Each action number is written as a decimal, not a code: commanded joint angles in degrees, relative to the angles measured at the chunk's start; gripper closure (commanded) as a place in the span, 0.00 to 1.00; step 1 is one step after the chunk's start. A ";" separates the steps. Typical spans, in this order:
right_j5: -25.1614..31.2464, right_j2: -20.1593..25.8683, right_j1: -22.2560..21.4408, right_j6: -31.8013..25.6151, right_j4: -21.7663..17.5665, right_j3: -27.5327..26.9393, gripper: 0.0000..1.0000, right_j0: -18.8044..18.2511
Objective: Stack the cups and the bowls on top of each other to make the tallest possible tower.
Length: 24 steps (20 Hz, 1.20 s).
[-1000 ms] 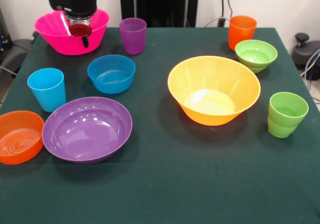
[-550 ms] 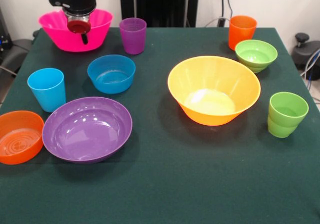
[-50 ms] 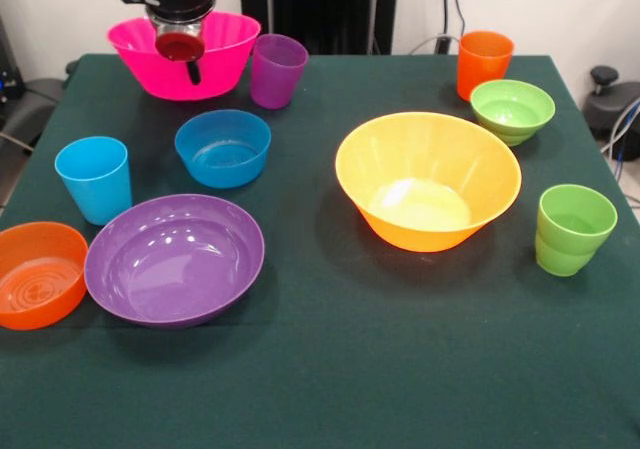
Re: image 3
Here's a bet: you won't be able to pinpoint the yellow plastic bowl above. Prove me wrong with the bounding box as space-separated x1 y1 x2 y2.
334 112 523 254

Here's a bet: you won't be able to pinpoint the dark equipment box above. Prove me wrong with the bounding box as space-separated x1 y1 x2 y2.
0 13 26 106

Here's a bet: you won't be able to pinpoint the blue plastic cup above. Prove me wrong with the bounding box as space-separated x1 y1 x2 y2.
54 136 134 226

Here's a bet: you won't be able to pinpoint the purple plastic cup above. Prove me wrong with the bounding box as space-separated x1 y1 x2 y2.
249 33 310 110

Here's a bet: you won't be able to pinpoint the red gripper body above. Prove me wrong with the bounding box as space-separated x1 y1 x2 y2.
154 31 208 63

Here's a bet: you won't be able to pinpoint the green plastic cup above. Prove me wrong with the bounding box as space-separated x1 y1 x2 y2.
534 184 619 277

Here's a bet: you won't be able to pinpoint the blue plastic bowl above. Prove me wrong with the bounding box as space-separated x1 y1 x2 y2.
174 109 272 190

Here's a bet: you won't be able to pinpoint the grey chair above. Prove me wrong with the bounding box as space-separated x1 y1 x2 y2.
0 76 66 155

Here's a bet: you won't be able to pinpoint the dark green tablecloth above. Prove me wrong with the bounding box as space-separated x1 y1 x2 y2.
0 53 640 449

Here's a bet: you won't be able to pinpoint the orange plastic bowl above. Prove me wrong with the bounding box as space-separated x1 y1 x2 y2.
0 221 89 332

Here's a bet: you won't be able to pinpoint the purple plastic bowl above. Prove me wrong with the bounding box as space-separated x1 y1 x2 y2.
83 193 266 331

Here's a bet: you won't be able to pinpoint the pink plastic bowl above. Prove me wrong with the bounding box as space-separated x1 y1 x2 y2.
106 11 262 103

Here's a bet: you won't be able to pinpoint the orange plastic cup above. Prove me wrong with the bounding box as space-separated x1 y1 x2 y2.
456 31 515 101

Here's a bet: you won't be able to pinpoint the green plastic bowl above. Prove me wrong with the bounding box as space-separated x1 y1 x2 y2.
469 79 557 147

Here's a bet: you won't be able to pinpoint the grey cable with plug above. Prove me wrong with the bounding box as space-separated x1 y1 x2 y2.
407 32 461 56

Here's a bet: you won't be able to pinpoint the blue and white cables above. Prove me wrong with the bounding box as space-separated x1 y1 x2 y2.
599 96 640 180

